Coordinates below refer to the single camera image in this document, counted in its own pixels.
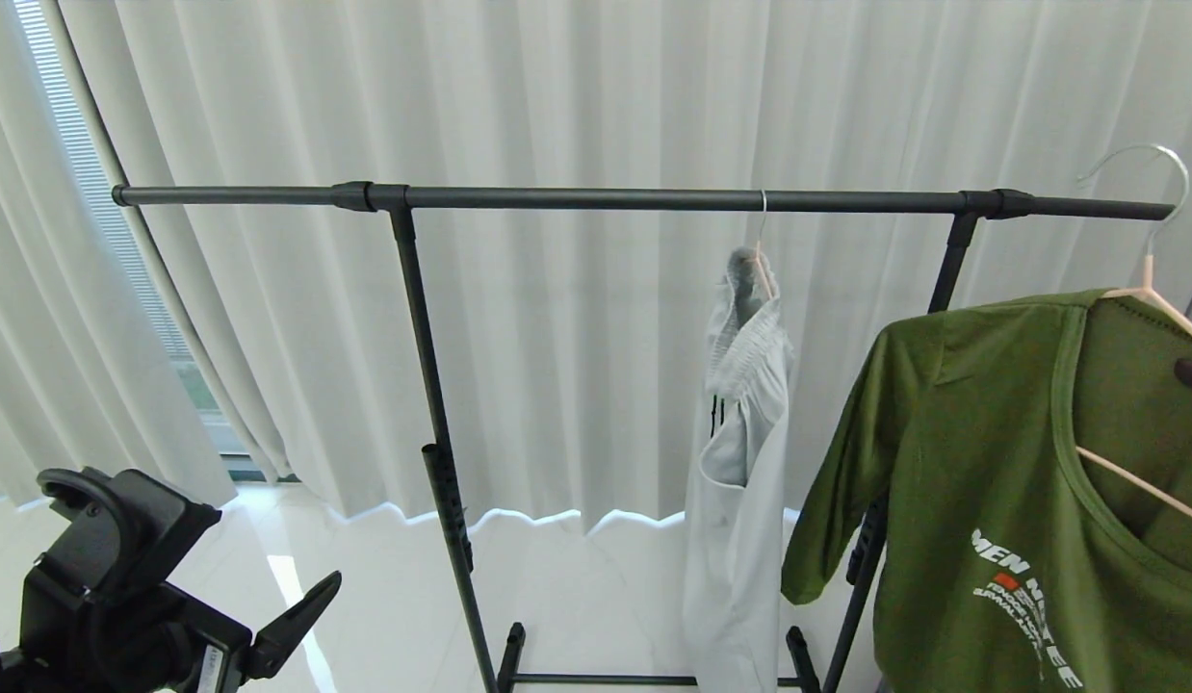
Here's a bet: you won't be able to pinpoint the black clothes rack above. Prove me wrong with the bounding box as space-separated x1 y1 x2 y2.
112 181 1179 693

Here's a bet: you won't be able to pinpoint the window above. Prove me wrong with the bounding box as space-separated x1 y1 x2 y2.
12 0 298 484

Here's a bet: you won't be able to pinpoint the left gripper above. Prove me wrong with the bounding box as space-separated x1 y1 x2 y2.
18 563 343 693

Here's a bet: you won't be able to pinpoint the pink clothes hanger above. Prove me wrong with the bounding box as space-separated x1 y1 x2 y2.
747 190 780 301
1075 144 1192 532

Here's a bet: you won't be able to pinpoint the green short-sleeved shirt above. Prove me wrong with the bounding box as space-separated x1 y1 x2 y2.
781 289 1192 693

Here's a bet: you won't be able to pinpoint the pale grey shorts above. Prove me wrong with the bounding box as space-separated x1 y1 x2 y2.
681 245 797 693

